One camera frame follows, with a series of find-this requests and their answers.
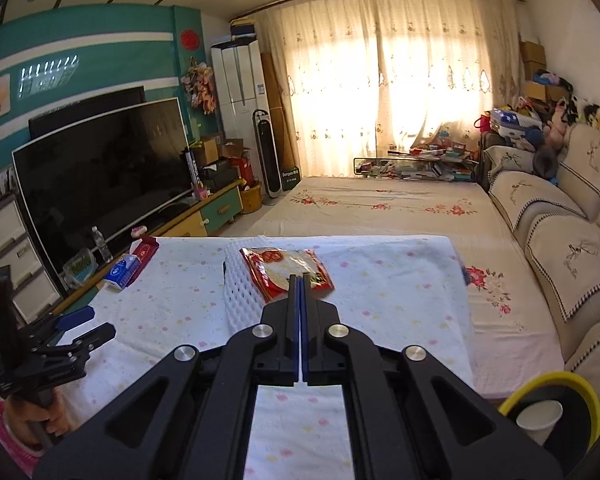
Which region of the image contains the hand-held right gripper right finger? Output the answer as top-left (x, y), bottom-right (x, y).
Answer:
top-left (301, 273), bottom-right (563, 480)

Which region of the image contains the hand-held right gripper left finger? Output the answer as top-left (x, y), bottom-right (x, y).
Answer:
top-left (32, 274), bottom-right (301, 480)

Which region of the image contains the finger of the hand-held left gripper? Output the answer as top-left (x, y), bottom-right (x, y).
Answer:
top-left (55, 306), bottom-right (96, 331)
top-left (72, 323), bottom-right (117, 357)

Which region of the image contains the white paper cup red print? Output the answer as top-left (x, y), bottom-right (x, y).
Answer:
top-left (516, 400), bottom-right (564, 446)

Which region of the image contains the person's left forearm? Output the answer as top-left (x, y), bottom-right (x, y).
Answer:
top-left (0, 400), bottom-right (46, 478)

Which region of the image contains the person's left hand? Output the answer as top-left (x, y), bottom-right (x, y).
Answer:
top-left (2, 391), bottom-right (73, 453)

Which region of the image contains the clear glass dish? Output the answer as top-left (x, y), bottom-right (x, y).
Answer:
top-left (62, 249), bottom-right (98, 288)

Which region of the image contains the white foam net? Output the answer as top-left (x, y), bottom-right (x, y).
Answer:
top-left (222, 247), bottom-right (291, 333)

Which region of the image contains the blue tissue packet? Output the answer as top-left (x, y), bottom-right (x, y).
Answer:
top-left (102, 254), bottom-right (142, 292)

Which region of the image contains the white dotted tablecloth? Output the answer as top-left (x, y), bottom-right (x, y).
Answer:
top-left (55, 235), bottom-right (476, 480)

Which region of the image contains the clear water bottle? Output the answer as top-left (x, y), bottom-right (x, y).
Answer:
top-left (91, 226), bottom-right (113, 263)

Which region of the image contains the red food packet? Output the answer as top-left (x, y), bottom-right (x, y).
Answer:
top-left (239, 247), bottom-right (335, 303)

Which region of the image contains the white drawer cabinet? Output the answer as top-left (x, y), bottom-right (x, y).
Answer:
top-left (0, 195), bottom-right (63, 326)

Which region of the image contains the red box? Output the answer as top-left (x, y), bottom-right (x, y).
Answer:
top-left (130, 237), bottom-right (160, 283)

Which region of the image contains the yellow bucket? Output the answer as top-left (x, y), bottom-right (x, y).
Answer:
top-left (240, 182), bottom-right (262, 215)

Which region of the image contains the yellow green television cabinet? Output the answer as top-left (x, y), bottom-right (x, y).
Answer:
top-left (60, 182), bottom-right (243, 311)

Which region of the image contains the cream floral mattress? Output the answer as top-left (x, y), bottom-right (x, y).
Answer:
top-left (240, 175), bottom-right (566, 401)

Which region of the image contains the curved television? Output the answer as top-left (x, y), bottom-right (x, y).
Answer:
top-left (12, 97), bottom-right (193, 281)

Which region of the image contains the tower fan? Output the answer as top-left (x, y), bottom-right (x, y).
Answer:
top-left (252, 109), bottom-right (284, 198)

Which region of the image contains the black white tube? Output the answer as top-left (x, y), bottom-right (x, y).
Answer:
top-left (182, 147), bottom-right (201, 188)

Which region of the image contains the open cardboard box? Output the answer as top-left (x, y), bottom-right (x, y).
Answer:
top-left (219, 138), bottom-right (251, 160)

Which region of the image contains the cluttered glass coffee table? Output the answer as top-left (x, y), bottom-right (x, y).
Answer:
top-left (353, 147), bottom-right (481, 181)

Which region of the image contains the brown cardboard panel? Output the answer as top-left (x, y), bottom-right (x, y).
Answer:
top-left (260, 52), bottom-right (301, 176)

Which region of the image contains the white standing air conditioner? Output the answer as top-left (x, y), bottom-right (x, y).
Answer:
top-left (211, 40), bottom-right (271, 171)

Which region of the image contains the beige sofa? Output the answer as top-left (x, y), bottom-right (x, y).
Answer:
top-left (480, 125), bottom-right (600, 411)

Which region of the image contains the artificial flower bouquet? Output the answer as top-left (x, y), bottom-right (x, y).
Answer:
top-left (181, 57), bottom-right (217, 115)

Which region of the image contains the cream lace curtain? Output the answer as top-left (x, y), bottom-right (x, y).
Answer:
top-left (255, 0), bottom-right (523, 178)

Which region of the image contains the pile of toys and bags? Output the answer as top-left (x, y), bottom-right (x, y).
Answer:
top-left (480, 105), bottom-right (546, 151)

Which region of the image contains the grey round cushion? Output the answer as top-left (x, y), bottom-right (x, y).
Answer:
top-left (532, 145), bottom-right (561, 178)

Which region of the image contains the pink plush toy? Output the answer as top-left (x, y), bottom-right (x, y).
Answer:
top-left (542, 110), bottom-right (568, 148)

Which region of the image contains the stack of cardboard boxes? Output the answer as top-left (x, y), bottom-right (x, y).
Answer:
top-left (519, 40), bottom-right (568, 103)

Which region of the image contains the row of plush toys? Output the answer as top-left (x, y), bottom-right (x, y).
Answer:
top-left (542, 95), bottom-right (600, 138)

